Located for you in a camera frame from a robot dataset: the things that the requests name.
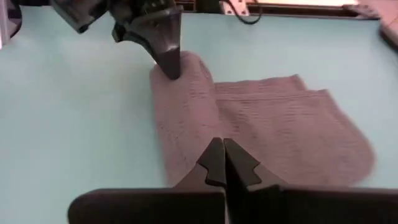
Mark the white metal mounting bracket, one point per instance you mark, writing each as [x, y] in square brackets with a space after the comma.
[236, 7]

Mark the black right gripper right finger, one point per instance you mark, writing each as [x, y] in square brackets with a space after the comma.
[311, 207]

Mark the grey waffle-weave towel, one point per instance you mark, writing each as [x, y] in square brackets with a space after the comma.
[264, 124]

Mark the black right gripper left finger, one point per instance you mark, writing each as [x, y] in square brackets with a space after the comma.
[149, 207]

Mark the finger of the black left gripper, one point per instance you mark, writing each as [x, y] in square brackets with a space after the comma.
[164, 40]
[127, 35]

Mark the black table frame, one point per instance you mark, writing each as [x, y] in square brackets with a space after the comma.
[295, 11]

